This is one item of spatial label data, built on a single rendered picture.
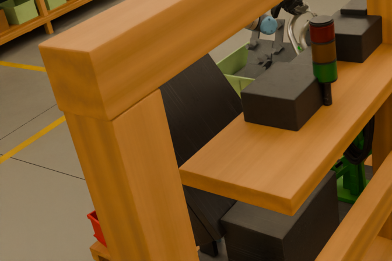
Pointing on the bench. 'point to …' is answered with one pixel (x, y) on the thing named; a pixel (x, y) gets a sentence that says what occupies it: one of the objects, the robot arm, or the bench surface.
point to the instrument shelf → (291, 143)
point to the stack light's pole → (327, 94)
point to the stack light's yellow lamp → (324, 53)
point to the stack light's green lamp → (325, 73)
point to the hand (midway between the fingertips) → (303, 8)
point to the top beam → (159, 34)
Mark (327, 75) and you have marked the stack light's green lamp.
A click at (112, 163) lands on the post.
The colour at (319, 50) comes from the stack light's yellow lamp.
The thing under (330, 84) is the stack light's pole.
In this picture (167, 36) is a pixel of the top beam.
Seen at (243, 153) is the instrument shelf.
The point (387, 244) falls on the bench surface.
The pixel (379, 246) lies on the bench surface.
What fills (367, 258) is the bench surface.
